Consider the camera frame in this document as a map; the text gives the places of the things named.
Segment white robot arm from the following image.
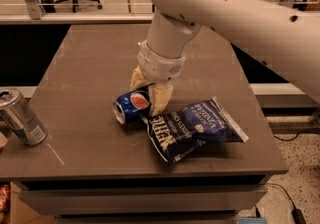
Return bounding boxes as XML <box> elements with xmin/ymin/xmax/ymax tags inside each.
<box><xmin>130</xmin><ymin>0</ymin><xmax>320</xmax><ymax>116</ymax></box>

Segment red snack package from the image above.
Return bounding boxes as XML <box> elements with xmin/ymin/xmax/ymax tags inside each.
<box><xmin>0</xmin><ymin>184</ymin><xmax>11</xmax><ymax>212</ymax></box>

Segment cardboard box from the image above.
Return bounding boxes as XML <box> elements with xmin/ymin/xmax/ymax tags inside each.
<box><xmin>10</xmin><ymin>183</ymin><xmax>55</xmax><ymax>224</ymax></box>

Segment blue pepsi can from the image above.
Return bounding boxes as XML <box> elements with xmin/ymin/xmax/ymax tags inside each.
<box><xmin>113</xmin><ymin>86</ymin><xmax>151</xmax><ymax>124</ymax></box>

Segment blue chip bag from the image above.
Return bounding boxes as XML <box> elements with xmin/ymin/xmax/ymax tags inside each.
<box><xmin>143</xmin><ymin>97</ymin><xmax>249</xmax><ymax>165</ymax></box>

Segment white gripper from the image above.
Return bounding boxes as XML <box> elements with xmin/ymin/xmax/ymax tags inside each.
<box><xmin>130</xmin><ymin>41</ymin><xmax>185</xmax><ymax>117</ymax></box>

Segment silver energy drink can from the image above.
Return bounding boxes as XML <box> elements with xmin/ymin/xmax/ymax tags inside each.
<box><xmin>0</xmin><ymin>88</ymin><xmax>47</xmax><ymax>146</ymax></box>

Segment black floor cable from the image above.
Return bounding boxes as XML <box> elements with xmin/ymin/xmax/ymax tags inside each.
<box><xmin>266</xmin><ymin>182</ymin><xmax>307</xmax><ymax>224</ymax></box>

